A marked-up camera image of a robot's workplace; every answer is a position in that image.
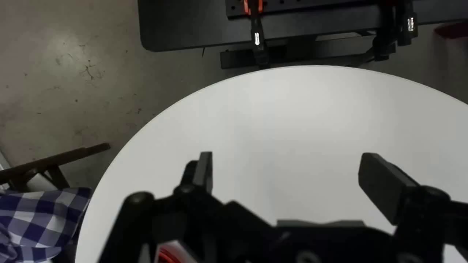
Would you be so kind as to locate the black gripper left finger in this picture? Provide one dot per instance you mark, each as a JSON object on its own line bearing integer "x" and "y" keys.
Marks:
{"x": 201, "y": 171}

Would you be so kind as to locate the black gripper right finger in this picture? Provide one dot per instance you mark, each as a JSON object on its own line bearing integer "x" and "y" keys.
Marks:
{"x": 388, "y": 186}

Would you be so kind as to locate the blue white checkered cloth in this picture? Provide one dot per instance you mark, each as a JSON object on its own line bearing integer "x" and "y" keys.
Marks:
{"x": 37, "y": 224}

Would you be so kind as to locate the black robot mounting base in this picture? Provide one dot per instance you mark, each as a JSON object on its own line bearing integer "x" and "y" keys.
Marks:
{"x": 297, "y": 22}

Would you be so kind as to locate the dark wooden chair frame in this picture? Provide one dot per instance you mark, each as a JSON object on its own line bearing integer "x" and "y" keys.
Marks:
{"x": 46, "y": 168}

